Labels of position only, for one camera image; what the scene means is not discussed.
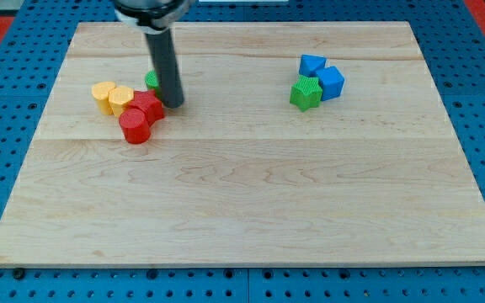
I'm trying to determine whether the green cylinder block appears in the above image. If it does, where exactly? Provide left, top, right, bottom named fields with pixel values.
left=144, top=70, right=162, bottom=98

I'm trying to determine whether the wooden board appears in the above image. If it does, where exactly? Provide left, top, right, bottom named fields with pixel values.
left=0, top=22, right=485, bottom=268

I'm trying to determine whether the red star block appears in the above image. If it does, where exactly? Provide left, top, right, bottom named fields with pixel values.
left=129, top=90, right=165, bottom=126

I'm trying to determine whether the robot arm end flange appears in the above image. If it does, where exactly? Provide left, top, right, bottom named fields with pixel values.
left=112, top=0, right=195, bottom=35

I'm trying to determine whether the red cylinder block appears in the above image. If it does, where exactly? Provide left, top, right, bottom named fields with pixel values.
left=119, top=109, right=151, bottom=144

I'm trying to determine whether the yellow hexagon block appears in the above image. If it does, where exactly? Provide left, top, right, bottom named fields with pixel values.
left=108, top=86, right=134, bottom=117

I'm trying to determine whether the yellow cylinder block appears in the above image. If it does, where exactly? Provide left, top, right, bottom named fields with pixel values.
left=91, top=82, right=116, bottom=115

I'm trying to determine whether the blue cube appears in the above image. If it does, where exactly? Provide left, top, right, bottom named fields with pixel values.
left=316, top=66, right=344, bottom=101

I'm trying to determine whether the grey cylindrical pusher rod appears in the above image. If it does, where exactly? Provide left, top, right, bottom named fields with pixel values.
left=146, top=29, right=184, bottom=109

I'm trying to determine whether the green star block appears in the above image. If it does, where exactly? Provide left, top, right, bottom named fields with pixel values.
left=290, top=75, right=322, bottom=112

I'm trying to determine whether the blue triangular block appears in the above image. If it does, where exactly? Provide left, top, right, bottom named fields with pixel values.
left=299, top=54, right=327, bottom=77

